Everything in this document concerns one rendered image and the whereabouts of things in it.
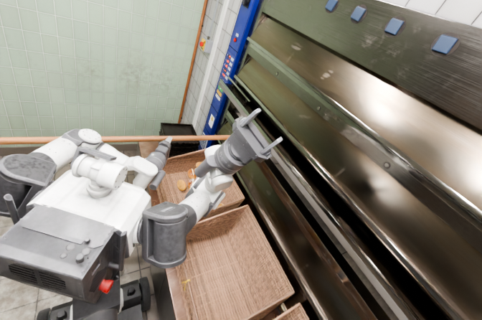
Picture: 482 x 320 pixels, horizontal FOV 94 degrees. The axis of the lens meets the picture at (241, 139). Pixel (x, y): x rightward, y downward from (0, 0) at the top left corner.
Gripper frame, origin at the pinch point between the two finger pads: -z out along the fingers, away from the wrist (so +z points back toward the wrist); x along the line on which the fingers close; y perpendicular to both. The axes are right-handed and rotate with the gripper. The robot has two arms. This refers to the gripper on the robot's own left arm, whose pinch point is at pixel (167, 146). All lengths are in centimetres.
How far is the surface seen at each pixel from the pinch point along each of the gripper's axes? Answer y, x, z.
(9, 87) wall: -149, 47, -58
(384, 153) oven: 82, -48, 20
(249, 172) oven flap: 51, 18, -25
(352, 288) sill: 96, 3, 40
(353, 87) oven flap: 68, -61, -1
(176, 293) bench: 31, 62, 38
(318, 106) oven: 62, -46, -8
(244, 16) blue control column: 11, -63, -75
